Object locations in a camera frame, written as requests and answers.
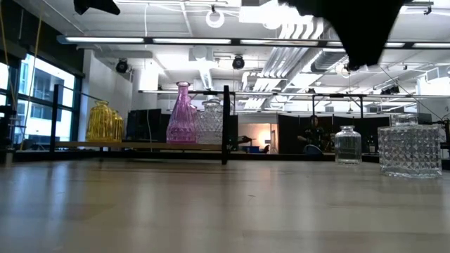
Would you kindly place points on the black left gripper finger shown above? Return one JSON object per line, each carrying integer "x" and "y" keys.
{"x": 103, "y": 5}

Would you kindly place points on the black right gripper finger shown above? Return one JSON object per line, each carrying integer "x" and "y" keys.
{"x": 351, "y": 31}
{"x": 376, "y": 31}

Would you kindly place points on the clear ribbed jar vase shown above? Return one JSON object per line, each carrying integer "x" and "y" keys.
{"x": 347, "y": 147}

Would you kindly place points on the large amber ribbed vase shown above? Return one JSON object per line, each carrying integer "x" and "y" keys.
{"x": 99, "y": 123}

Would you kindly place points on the small amber ribbed vase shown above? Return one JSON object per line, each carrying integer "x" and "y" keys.
{"x": 118, "y": 128}

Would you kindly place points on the clear square diamond-cut vase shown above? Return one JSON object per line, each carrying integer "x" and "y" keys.
{"x": 409, "y": 151}

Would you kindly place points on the pink ringed bottle vase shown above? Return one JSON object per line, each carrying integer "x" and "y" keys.
{"x": 182, "y": 123}

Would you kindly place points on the clear textured jar vase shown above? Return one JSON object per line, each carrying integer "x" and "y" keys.
{"x": 211, "y": 126}

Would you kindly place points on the black ceiling spotlight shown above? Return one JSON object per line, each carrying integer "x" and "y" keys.
{"x": 390, "y": 89}
{"x": 121, "y": 66}
{"x": 238, "y": 62}

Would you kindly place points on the long ceiling light bar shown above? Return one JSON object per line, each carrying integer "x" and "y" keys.
{"x": 190, "y": 40}

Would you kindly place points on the person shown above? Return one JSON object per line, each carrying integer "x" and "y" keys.
{"x": 314, "y": 133}

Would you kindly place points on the black room divider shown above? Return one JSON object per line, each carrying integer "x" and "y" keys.
{"x": 284, "y": 133}

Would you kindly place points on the dark blue office chair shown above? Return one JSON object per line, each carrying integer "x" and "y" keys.
{"x": 312, "y": 150}

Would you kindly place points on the wooden shelf black frame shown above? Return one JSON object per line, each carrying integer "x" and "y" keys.
{"x": 140, "y": 145}

